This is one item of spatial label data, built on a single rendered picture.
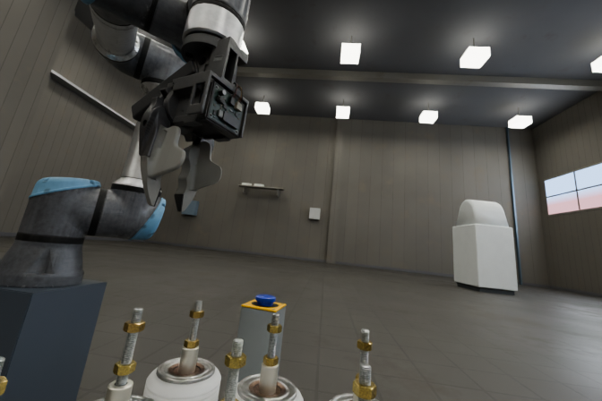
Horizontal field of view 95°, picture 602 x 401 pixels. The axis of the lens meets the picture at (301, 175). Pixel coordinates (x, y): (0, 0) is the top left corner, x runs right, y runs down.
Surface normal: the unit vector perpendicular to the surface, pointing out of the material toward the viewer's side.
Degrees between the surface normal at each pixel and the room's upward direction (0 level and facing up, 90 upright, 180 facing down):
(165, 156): 84
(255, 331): 90
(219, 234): 90
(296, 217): 90
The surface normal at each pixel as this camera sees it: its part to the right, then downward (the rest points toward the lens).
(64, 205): 0.61, -0.14
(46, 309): 0.99, 0.08
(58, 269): 0.86, -0.32
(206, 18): 0.04, -0.25
